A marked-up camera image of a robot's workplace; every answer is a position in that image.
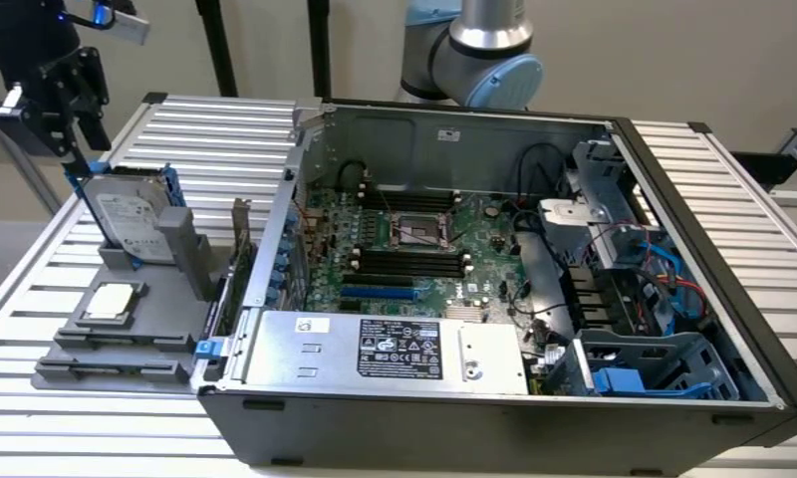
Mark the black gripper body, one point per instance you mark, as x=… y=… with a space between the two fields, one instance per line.
x=20 y=30

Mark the hard disk with blue rails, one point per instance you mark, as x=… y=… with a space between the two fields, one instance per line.
x=129 y=214

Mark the silver metal disk bay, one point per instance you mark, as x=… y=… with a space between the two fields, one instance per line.
x=597 y=199

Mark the grey plastic disk bay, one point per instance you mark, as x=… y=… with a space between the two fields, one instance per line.
x=657 y=358

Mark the black stand pole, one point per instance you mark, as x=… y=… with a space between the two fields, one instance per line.
x=217 y=50
x=319 y=50

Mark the grey parts rack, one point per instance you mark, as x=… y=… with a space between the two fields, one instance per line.
x=172 y=279

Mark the silver CPU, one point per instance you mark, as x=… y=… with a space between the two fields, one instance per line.
x=112 y=303

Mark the green RAM stick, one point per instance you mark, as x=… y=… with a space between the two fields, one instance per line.
x=129 y=342
x=109 y=371

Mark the black RAM slot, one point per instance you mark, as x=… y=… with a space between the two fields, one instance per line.
x=407 y=207
x=412 y=273
x=407 y=192
x=407 y=197
x=407 y=202
x=412 y=267
x=412 y=261
x=412 y=254

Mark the long black expansion slot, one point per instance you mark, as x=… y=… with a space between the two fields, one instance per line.
x=379 y=282

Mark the short black expansion slot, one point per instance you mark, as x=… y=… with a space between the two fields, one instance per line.
x=356 y=305

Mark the CPU socket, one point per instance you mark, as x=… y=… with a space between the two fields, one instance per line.
x=423 y=231

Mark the blue expansion slot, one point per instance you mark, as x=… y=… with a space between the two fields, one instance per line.
x=379 y=294

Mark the silver power supply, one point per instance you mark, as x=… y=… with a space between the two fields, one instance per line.
x=345 y=351

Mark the round coin battery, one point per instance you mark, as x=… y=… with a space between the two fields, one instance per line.
x=493 y=210

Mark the grey chipset heat sink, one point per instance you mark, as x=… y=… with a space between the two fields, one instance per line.
x=468 y=312

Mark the green motherboard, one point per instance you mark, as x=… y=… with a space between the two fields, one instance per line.
x=485 y=294

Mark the black fan housing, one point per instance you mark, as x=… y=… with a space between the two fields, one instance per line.
x=595 y=299

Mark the black open PC case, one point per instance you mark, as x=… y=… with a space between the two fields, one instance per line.
x=479 y=428

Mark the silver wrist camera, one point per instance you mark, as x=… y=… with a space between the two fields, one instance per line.
x=129 y=27

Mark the black table bracket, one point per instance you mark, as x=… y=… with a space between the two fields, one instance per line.
x=763 y=168

